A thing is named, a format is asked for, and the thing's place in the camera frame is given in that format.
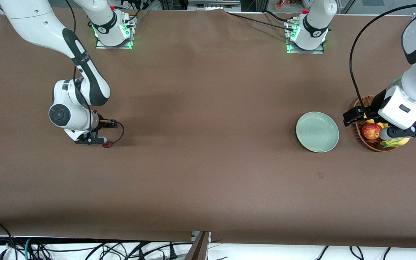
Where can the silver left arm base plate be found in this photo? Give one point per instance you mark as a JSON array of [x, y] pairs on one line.
[[305, 50]]

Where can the small silver metal bracket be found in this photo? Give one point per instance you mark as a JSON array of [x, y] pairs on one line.
[[195, 235]]

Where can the brown wooden post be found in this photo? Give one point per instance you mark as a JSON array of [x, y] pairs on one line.
[[199, 251]]

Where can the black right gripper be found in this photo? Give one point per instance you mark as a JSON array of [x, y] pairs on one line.
[[102, 124]]

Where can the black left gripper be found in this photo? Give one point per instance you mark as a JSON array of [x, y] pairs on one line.
[[376, 103]]

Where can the light green round plate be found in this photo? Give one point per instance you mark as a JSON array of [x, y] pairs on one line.
[[317, 131]]

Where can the grey metal frame rail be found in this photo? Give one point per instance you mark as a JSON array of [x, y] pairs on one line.
[[213, 4]]

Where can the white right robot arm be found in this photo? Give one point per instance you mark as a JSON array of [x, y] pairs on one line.
[[38, 21]]

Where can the red apple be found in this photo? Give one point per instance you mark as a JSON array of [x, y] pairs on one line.
[[371, 131]]

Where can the yellow banana bunch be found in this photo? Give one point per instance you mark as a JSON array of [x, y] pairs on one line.
[[397, 142]]

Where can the brown wicker basket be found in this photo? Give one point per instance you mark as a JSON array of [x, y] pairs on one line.
[[372, 145]]

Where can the brown table cover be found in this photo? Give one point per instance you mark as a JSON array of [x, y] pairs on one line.
[[208, 108]]

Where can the red strawberry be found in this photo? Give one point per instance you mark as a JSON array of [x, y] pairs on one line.
[[107, 146]]

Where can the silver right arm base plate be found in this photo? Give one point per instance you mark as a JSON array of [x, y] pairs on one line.
[[114, 46]]

